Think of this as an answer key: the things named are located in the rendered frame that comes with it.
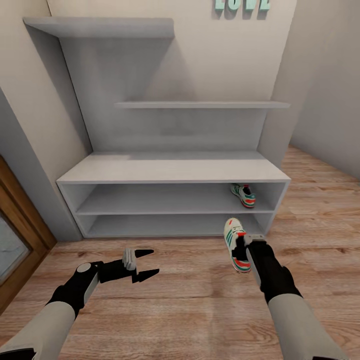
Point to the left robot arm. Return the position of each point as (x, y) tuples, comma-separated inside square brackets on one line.
[(44, 336)]

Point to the door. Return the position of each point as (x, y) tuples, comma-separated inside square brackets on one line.
[(25, 240)]

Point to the gym shoe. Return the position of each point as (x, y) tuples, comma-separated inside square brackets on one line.
[(244, 192), (234, 237)]

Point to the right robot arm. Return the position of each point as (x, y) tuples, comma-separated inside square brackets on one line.
[(300, 334)]

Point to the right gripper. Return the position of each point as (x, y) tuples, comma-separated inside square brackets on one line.
[(240, 253)]

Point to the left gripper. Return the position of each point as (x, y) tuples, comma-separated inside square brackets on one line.
[(120, 271)]

